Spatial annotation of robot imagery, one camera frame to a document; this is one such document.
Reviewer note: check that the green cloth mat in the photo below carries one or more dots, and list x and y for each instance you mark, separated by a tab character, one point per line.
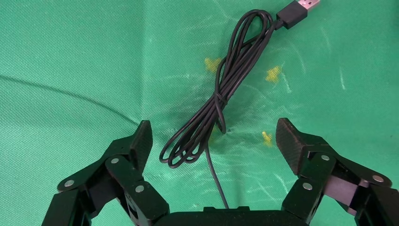
78	46

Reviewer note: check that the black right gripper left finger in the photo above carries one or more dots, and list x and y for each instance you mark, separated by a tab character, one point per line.
124	174

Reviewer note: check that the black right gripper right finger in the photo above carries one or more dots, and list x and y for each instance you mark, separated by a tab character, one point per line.
318	168

